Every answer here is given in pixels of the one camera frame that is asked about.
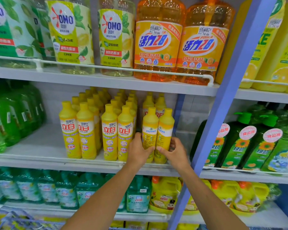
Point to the person's left hand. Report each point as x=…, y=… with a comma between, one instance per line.
x=135, y=153

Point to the person's right hand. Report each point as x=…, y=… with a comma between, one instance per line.
x=178, y=156

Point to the person's right thumb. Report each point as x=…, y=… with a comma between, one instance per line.
x=162, y=150

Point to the person's left thumb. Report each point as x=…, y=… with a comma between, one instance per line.
x=148, y=152

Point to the yellow dish soap bottle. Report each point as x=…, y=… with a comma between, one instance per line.
x=165, y=130
x=150, y=128

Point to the person's right forearm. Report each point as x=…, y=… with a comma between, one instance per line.
x=208, y=201

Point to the person's left forearm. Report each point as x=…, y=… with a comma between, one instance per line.
x=100, y=201

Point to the yellow detergent jug orange cap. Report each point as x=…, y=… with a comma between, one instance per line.
x=224, y=192
x=193, y=203
x=164, y=194
x=248, y=197

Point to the green square detergent bottle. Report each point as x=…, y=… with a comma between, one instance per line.
x=138, y=196

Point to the dark green pump bottle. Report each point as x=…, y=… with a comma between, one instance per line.
x=218, y=143
x=237, y=146
x=261, y=148

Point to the rows of yellow soap bottles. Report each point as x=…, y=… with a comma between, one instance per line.
x=86, y=131

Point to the white shelf board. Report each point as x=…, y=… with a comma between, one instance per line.
x=45, y=162
x=134, y=216
x=242, y=177
x=266, y=96
x=266, y=219
x=98, y=81

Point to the row of yellow packets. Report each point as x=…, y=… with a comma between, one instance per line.
x=139, y=225

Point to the row of teal detergent bottles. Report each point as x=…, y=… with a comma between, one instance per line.
x=50, y=189

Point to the large orange detergent bottle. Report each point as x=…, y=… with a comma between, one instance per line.
x=201, y=50
x=158, y=43

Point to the clear bottle yellow lemon label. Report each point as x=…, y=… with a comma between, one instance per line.
x=116, y=38
x=70, y=38

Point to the clear green bottle blue label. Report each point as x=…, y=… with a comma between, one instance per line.
x=284, y=150

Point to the large yellow detergent bottle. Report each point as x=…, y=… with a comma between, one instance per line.
x=280, y=57
x=259, y=52

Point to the group of green detergent bottles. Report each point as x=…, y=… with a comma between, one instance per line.
x=9, y=117

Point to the clear bottle green leaf label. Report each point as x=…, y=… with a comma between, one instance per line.
x=44, y=33
x=12, y=33

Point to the white shelf guard rail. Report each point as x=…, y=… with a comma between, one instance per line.
x=242, y=170
x=268, y=82
x=110, y=67

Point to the blue shelf upright post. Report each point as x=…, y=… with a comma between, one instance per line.
x=228, y=81

